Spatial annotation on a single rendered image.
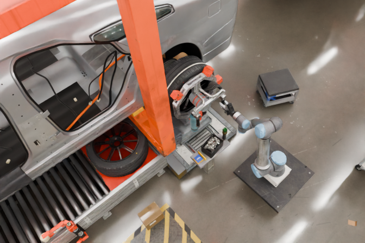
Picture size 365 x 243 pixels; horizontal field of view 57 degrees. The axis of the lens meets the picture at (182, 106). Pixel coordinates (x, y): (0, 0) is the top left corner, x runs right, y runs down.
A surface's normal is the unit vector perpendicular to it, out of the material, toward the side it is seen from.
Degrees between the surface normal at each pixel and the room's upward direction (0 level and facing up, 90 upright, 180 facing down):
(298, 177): 0
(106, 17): 38
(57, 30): 34
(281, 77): 0
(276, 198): 0
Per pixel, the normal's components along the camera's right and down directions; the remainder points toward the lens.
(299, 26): -0.06, -0.56
